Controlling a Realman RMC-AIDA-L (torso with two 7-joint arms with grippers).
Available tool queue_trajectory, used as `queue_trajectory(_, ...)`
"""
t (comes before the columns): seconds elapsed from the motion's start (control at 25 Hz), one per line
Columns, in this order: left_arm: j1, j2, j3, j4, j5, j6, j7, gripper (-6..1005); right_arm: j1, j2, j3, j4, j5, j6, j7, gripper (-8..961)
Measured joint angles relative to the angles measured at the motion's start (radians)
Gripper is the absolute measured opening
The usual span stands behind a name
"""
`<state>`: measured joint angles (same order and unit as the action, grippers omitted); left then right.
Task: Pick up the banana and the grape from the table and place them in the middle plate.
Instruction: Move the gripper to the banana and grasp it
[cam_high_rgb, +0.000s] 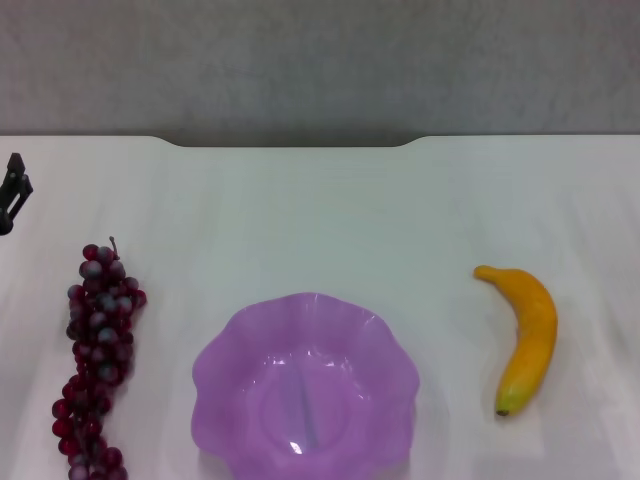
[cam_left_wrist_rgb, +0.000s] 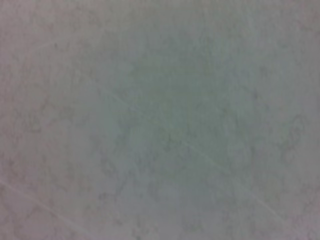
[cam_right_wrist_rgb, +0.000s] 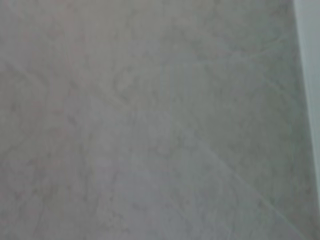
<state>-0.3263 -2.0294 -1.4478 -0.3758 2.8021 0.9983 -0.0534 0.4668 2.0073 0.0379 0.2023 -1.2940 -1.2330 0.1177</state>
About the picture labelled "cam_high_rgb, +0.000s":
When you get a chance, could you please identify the purple wavy plastic plate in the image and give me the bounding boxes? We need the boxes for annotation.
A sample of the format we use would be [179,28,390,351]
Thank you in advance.
[191,292,421,480]

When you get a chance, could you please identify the yellow banana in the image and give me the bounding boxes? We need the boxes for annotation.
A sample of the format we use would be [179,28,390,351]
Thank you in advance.
[473,265,559,418]

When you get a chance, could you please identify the dark red grape bunch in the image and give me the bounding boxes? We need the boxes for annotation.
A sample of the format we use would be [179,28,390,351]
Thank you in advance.
[51,235,148,480]

